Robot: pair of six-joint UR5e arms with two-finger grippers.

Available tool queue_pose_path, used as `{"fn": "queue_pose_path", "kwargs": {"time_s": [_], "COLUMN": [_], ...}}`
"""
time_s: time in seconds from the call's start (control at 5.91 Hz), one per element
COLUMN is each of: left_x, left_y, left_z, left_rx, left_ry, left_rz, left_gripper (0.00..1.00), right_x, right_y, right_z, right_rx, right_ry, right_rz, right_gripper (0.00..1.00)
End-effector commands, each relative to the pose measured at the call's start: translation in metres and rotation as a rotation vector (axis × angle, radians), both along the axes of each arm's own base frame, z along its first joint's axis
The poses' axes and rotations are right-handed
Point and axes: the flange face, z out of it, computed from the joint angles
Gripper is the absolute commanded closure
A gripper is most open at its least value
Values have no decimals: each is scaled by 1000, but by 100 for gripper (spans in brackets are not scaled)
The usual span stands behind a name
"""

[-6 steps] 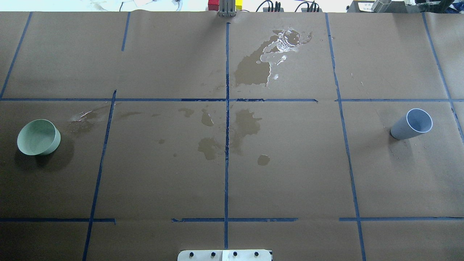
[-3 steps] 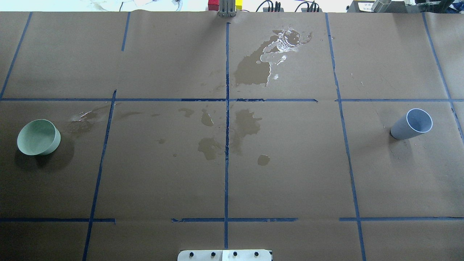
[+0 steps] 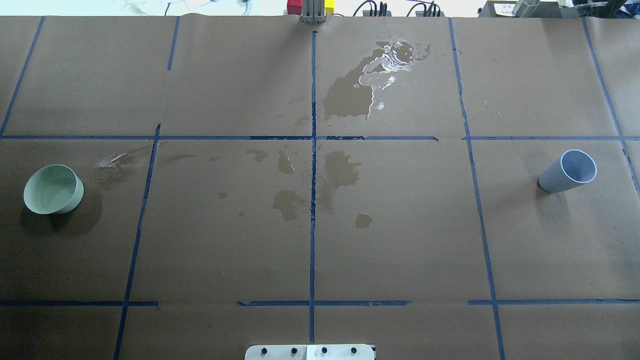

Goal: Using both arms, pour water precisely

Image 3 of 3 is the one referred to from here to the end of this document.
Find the blue plastic cup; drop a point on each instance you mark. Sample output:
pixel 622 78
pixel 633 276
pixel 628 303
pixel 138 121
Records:
pixel 572 169

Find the light green bowl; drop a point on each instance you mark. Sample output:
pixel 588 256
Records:
pixel 53 190

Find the red cube block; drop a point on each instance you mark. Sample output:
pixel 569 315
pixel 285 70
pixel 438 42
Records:
pixel 294 7

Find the metal cup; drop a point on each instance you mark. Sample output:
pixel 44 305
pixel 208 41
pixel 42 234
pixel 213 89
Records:
pixel 525 8

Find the aluminium frame post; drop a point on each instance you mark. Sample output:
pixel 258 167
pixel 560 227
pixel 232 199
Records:
pixel 313 12

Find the white pedestal column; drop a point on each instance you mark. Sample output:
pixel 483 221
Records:
pixel 347 351

